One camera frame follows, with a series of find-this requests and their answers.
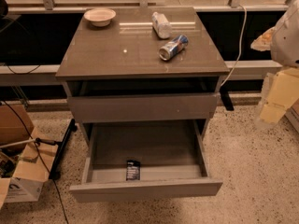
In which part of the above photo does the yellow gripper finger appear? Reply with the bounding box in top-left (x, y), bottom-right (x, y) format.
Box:
top-left (259, 67), bottom-right (299, 124)

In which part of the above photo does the dark blueberry rxbar wrapper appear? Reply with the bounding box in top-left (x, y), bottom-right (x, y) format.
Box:
top-left (126, 160), bottom-right (140, 181)

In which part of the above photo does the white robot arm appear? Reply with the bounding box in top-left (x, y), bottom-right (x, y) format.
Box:
top-left (258, 0), bottom-right (299, 125)

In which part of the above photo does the open grey middle drawer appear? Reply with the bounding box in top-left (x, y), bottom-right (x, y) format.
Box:
top-left (70, 120), bottom-right (222, 203)

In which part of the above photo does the grey drawer cabinet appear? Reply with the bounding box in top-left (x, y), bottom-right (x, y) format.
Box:
top-left (56, 7), bottom-right (228, 139)

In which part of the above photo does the closed grey top drawer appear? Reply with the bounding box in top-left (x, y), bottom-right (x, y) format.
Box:
top-left (67, 93), bottom-right (219, 123)

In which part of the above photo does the cardboard box at right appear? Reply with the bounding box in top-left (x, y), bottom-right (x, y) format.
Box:
top-left (286, 100), bottom-right (299, 132)

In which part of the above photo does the blue silver soda can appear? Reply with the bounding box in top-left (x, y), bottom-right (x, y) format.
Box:
top-left (159, 35), bottom-right (189, 61)

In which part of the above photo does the white bowl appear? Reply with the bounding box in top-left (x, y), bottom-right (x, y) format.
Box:
top-left (83, 8), bottom-right (116, 27)

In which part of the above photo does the black stand leg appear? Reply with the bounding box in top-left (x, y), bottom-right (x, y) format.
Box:
top-left (50, 119), bottom-right (78, 180)

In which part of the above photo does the open cardboard box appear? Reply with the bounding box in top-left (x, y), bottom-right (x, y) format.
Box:
top-left (0, 105), bottom-right (58, 208)

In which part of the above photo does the white cable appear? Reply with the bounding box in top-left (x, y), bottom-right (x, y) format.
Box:
top-left (220, 4), bottom-right (248, 89)

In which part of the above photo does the black cable on floor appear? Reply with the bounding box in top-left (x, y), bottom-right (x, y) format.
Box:
top-left (0, 99), bottom-right (70, 224)

